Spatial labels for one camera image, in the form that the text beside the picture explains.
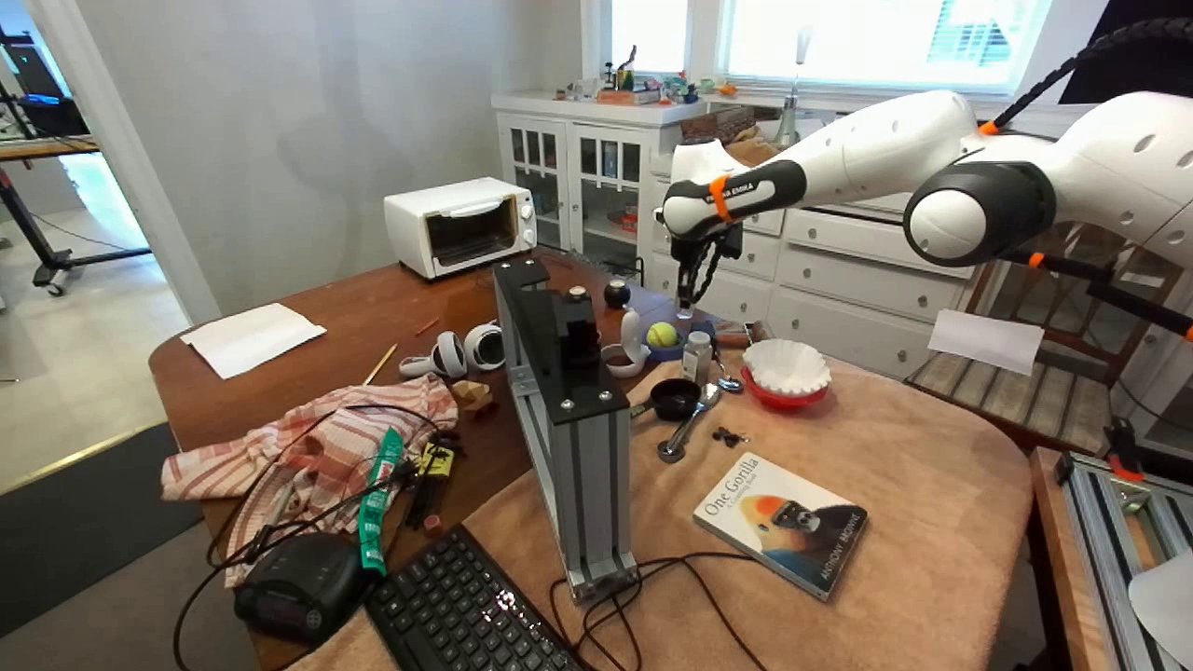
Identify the white paper coffee filter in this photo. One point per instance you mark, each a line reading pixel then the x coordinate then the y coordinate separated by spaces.
pixel 783 368

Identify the small black clip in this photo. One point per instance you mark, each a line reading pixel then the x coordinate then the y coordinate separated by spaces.
pixel 724 436

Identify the black computer keyboard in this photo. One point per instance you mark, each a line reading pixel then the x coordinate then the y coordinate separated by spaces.
pixel 461 616

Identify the white paper on chair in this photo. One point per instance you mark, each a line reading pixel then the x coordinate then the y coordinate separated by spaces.
pixel 985 339

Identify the white headphones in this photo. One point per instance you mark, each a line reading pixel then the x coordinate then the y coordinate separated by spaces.
pixel 464 352

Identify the dark wooden slatted chair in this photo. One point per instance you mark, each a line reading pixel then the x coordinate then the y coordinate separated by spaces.
pixel 1067 374

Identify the white glass door cabinet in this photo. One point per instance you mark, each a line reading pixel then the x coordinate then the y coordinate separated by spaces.
pixel 584 172

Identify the black desk stand leg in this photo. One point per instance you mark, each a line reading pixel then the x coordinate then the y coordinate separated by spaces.
pixel 50 255

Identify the yellow black small tool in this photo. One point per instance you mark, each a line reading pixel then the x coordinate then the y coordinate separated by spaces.
pixel 433 460

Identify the aluminium profile frame stand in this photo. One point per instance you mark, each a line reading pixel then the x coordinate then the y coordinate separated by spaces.
pixel 579 447

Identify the white drawer dresser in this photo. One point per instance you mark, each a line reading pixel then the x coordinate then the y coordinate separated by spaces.
pixel 845 318

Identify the white toaster oven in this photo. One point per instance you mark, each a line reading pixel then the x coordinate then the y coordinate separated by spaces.
pixel 451 225

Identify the brown woven basket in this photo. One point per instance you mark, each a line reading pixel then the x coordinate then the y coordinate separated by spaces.
pixel 716 122

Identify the yellow tennis ball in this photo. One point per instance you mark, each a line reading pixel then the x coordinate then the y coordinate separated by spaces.
pixel 661 337

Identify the white paper sheet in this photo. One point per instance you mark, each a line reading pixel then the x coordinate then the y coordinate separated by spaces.
pixel 253 337

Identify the paperback book with bird cover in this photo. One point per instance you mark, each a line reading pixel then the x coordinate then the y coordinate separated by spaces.
pixel 783 522

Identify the metal spoon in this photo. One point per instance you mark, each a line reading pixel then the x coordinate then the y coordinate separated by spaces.
pixel 693 429

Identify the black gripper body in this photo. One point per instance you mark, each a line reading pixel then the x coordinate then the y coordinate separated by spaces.
pixel 710 244

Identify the black capped bottle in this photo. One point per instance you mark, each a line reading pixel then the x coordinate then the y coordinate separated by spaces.
pixel 615 302

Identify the thin wooden stick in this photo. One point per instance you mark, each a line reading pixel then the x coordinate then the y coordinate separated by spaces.
pixel 381 363

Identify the wooden robot cart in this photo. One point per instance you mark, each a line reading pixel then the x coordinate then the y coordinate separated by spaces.
pixel 1058 562

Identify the red striped cloth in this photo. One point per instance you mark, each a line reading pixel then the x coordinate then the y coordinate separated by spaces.
pixel 323 441

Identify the small brown round object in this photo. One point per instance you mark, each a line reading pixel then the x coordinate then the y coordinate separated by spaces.
pixel 473 397

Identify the tall clear glass vase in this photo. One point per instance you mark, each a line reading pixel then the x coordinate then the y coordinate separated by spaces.
pixel 787 77

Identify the aluminium robot mount platform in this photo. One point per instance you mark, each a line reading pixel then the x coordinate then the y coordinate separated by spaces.
pixel 1137 522

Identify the black camera boom rod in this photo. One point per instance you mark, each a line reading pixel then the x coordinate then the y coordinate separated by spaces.
pixel 1105 286

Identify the red bowl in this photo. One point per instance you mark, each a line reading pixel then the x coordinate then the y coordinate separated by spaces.
pixel 783 400

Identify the dark floor mat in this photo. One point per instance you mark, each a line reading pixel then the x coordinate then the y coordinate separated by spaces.
pixel 87 546

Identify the beige towel table cover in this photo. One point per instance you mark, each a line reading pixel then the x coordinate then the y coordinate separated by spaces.
pixel 870 497

